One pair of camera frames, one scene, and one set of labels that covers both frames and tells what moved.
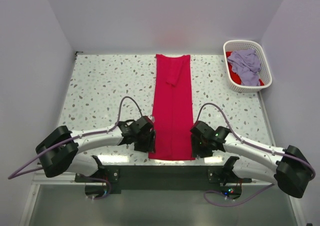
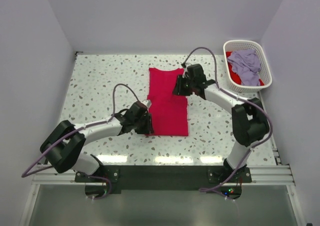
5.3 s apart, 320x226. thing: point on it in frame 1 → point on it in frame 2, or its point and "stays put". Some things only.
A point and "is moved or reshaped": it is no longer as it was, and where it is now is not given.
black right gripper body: x=199 y=147 → x=184 y=85
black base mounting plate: x=165 y=178 stays put
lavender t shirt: x=246 y=63 stays put
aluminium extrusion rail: x=53 y=178 stays put
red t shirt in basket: x=234 y=76 stays put
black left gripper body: x=144 y=142 → x=143 y=126
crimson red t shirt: x=172 y=108 is moved or reshaped
